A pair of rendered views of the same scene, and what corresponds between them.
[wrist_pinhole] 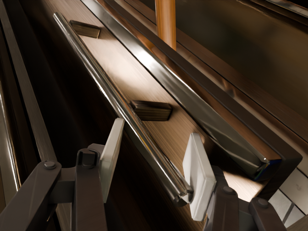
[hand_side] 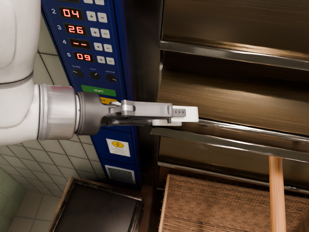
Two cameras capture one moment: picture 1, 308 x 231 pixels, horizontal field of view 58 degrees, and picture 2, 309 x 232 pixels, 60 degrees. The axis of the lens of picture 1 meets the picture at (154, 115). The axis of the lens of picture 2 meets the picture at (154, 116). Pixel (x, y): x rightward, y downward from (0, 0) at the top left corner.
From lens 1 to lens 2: 46 cm
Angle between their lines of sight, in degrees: 57
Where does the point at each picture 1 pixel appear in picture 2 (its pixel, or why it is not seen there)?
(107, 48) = not seen: hidden behind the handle
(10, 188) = (238, 56)
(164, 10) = (271, 163)
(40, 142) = not seen: hidden behind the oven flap
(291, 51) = (222, 156)
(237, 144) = (160, 132)
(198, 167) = (161, 123)
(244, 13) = (266, 170)
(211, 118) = (172, 135)
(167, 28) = not seen: hidden behind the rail
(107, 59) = (274, 127)
